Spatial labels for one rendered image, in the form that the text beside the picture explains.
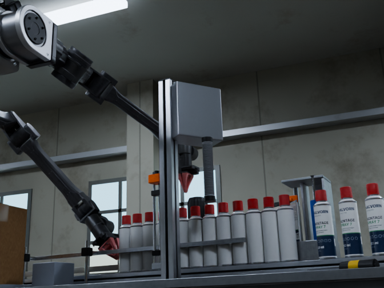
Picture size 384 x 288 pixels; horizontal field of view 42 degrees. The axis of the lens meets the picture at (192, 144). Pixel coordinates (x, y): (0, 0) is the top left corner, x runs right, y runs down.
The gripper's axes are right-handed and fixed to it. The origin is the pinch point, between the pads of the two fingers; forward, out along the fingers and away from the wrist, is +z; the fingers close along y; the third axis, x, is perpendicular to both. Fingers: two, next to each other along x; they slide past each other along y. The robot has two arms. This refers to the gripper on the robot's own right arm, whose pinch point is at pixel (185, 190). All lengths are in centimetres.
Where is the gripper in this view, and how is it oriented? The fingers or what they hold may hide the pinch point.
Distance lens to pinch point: 195.5
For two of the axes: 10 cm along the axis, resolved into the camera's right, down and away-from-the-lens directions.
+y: -9.0, 1.6, 4.1
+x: -4.4, -2.4, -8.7
